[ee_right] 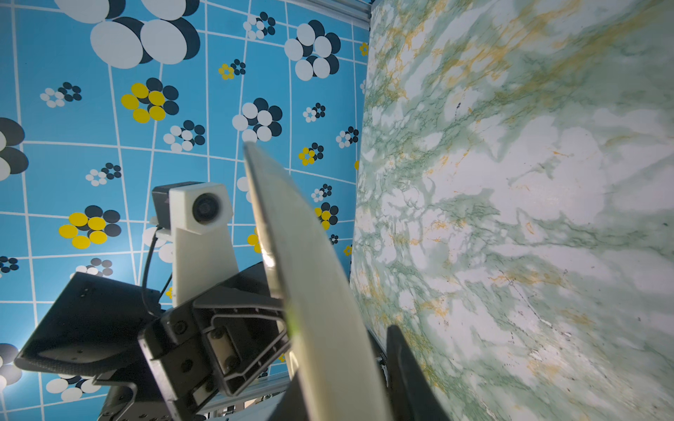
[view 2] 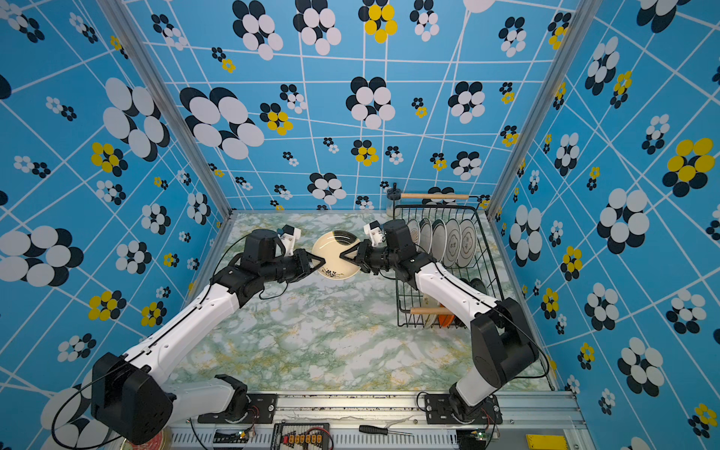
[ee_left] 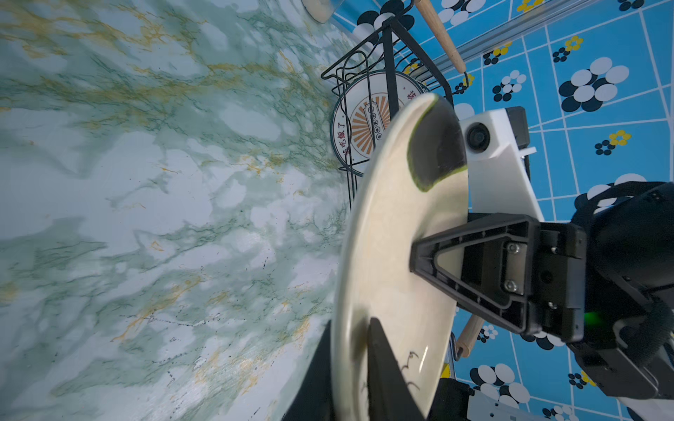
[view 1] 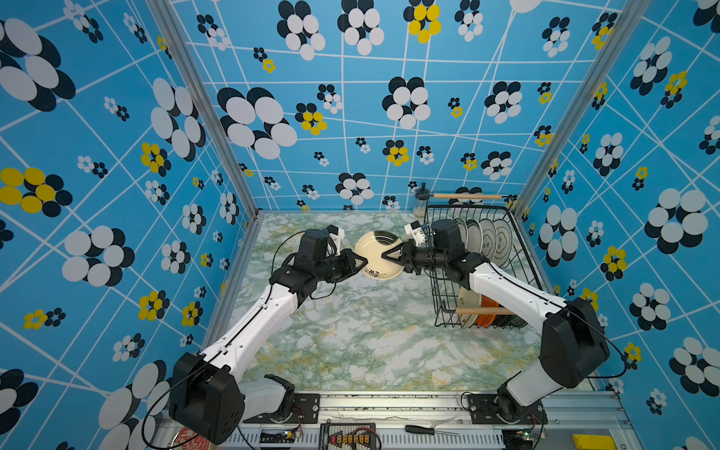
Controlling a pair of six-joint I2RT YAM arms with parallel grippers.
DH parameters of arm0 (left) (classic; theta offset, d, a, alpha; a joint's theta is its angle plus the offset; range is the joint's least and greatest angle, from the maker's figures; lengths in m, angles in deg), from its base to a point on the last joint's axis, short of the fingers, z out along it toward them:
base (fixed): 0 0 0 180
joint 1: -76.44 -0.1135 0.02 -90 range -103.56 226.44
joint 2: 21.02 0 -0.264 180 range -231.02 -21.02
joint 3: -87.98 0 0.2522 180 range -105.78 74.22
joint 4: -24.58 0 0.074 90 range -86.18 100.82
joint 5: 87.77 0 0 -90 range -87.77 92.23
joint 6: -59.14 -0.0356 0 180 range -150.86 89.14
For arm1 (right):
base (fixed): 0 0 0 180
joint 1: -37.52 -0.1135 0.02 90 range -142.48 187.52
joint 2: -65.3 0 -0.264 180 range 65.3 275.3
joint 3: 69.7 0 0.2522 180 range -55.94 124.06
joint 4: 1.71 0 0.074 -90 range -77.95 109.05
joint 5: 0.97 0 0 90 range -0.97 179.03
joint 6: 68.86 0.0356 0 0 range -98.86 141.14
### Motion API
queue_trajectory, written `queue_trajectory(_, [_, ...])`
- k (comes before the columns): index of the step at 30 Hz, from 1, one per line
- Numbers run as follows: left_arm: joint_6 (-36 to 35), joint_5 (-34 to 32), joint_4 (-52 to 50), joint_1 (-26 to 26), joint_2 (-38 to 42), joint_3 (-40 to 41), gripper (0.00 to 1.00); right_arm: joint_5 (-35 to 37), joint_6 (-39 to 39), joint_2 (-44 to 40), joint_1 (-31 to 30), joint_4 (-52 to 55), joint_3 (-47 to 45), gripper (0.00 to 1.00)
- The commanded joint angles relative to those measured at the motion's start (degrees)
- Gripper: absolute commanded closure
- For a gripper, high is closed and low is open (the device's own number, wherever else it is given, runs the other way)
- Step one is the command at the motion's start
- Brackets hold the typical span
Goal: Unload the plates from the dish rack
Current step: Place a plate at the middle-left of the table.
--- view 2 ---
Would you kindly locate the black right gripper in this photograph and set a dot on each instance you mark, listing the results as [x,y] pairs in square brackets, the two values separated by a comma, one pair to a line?
[366,267]

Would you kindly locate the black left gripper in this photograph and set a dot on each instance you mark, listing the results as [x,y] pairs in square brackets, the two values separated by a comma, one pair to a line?
[303,264]

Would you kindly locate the cream plate with floral print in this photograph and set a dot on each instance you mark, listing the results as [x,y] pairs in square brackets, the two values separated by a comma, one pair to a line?
[329,246]

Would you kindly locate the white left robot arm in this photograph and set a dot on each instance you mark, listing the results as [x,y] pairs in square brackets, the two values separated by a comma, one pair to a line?
[129,393]

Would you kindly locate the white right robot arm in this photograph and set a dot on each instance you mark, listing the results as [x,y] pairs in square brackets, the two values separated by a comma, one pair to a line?
[501,340]

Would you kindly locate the white plate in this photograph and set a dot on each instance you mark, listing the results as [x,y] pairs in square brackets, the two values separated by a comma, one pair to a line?
[467,244]
[438,240]
[425,235]
[414,229]

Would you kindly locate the glass jar with black lid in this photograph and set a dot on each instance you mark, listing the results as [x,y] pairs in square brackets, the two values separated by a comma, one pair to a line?
[393,195]

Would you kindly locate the orange plate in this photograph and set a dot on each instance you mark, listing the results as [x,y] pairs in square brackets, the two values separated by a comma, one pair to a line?
[446,320]

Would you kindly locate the black screwdriver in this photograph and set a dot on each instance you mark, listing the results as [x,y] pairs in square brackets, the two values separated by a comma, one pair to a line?
[384,431]

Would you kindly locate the black terminal board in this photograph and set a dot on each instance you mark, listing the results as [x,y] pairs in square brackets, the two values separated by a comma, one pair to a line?
[302,436]

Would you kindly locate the yellow box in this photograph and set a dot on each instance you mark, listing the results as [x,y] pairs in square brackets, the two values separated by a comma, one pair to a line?
[546,442]

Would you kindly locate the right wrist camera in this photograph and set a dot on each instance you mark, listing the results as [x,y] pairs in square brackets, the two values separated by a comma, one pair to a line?
[374,231]

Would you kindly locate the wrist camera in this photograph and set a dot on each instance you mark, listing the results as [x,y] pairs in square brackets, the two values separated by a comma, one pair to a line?
[289,236]
[374,231]

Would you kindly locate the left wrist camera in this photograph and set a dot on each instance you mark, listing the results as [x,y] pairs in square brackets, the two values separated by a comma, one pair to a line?
[289,236]

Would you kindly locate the wooden rack handle far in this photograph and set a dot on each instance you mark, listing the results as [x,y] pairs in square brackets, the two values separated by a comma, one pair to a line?
[434,196]

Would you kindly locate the black wire dish rack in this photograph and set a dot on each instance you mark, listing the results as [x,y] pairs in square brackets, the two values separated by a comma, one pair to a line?
[487,273]

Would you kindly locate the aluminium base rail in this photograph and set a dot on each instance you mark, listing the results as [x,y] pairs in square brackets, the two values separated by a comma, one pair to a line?
[505,421]

